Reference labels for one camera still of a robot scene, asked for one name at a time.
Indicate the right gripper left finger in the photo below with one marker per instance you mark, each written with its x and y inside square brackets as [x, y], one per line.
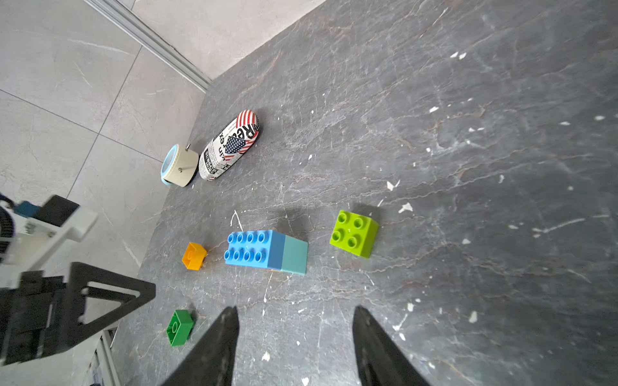
[211, 361]

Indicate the small toy car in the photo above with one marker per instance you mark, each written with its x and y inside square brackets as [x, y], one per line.
[226, 148]

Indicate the tape roll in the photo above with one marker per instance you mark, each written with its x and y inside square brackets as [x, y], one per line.
[179, 166]

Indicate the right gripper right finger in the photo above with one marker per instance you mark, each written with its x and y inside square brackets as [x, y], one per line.
[379, 360]

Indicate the orange-yellow lego brick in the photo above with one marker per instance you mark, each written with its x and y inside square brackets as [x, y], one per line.
[194, 256]

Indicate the cyan lego brick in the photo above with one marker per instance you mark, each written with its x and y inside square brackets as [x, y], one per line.
[294, 256]

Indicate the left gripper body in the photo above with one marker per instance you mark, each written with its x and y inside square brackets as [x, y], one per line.
[42, 316]

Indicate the dark green lego brick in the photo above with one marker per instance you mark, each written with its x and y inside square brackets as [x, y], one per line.
[179, 327]

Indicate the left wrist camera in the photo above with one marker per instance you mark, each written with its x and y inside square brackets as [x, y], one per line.
[31, 234]

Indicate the light green lego brick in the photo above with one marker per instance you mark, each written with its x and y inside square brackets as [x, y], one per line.
[354, 233]

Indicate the blue long lego brick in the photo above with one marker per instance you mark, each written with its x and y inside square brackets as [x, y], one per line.
[256, 249]

